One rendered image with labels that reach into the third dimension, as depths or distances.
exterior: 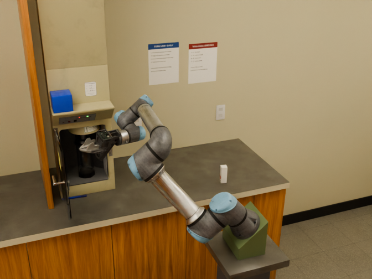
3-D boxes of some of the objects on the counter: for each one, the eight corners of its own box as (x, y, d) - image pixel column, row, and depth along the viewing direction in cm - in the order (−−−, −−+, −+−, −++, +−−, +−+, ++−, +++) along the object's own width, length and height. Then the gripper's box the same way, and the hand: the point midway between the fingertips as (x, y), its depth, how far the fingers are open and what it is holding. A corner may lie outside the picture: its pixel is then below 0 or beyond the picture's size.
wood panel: (40, 169, 296) (7, -67, 237) (45, 169, 297) (13, -67, 238) (48, 209, 255) (10, -66, 196) (54, 208, 256) (18, -66, 197)
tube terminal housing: (55, 178, 286) (40, 58, 253) (107, 170, 297) (98, 53, 264) (61, 199, 265) (45, 70, 232) (115, 188, 276) (108, 64, 243)
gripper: (115, 125, 229) (77, 133, 216) (124, 137, 225) (86, 145, 211) (112, 138, 234) (74, 146, 221) (120, 149, 230) (83, 159, 217)
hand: (81, 150), depth 219 cm, fingers closed
